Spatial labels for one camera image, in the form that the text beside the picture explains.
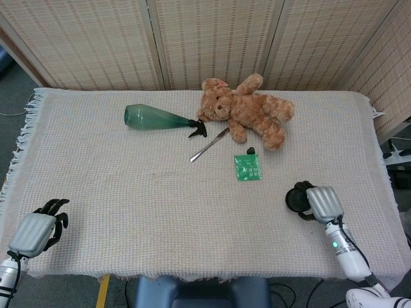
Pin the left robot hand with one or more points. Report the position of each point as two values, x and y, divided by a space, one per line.
32 235

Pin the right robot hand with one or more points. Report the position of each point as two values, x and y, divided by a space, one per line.
321 202

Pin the black round lid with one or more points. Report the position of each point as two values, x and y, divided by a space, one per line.
296 199

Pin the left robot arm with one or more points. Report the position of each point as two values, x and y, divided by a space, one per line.
9 276

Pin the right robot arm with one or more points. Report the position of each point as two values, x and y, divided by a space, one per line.
350 253

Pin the green sachet packet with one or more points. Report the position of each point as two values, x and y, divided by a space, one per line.
247 167

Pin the small dark green clip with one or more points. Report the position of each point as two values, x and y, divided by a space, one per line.
250 150

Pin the yellow floor tape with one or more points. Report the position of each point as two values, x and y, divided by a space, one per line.
103 290

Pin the brown teddy bear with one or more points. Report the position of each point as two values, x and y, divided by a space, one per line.
247 110

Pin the metal scalpel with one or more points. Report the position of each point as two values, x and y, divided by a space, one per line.
208 146

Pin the white woven tablecloth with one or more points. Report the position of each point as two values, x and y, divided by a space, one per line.
180 192

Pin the green spray bottle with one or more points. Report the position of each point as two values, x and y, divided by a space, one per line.
157 119

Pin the bamboo folding screen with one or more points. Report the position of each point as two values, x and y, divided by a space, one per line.
205 41

